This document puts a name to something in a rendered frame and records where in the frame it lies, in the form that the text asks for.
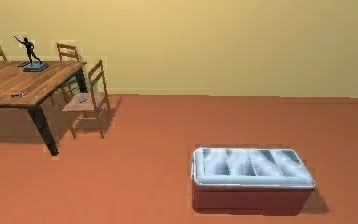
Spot black figure statue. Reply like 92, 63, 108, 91
13, 35, 51, 73

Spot wooden dining table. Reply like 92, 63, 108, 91
0, 60, 89, 157

